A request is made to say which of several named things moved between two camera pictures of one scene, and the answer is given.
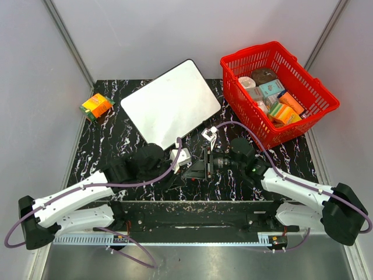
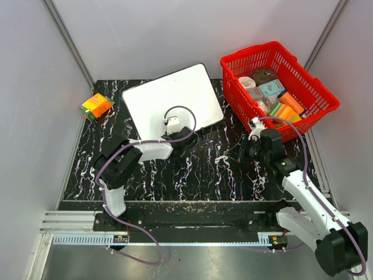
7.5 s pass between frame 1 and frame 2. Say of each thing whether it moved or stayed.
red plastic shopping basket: stayed
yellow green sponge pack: stayed
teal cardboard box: stayed
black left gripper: moved
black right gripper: moved
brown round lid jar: stayed
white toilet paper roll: stayed
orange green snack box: stayed
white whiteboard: moved
